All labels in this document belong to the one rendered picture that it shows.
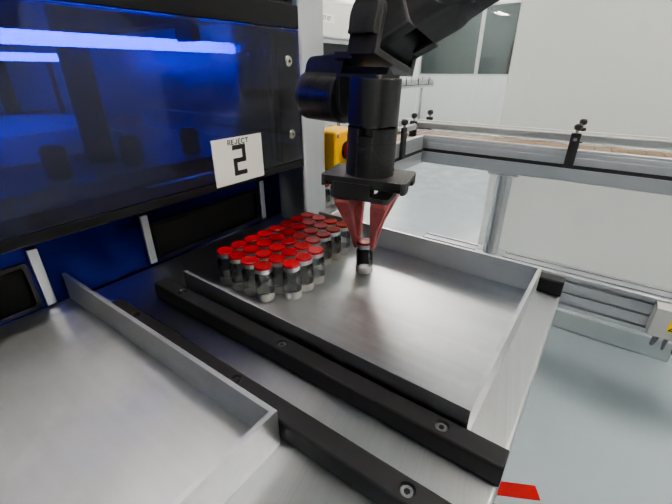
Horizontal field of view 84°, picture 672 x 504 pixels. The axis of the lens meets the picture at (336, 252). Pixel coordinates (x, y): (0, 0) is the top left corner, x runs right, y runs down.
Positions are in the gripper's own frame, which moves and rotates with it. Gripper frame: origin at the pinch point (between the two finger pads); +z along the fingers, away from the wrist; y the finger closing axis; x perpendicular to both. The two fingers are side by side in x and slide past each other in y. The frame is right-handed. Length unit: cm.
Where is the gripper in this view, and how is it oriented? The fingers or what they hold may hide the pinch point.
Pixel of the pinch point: (365, 241)
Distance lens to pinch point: 49.2
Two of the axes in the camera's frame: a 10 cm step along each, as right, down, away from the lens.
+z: -0.2, 9.0, 4.4
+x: -3.7, 4.0, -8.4
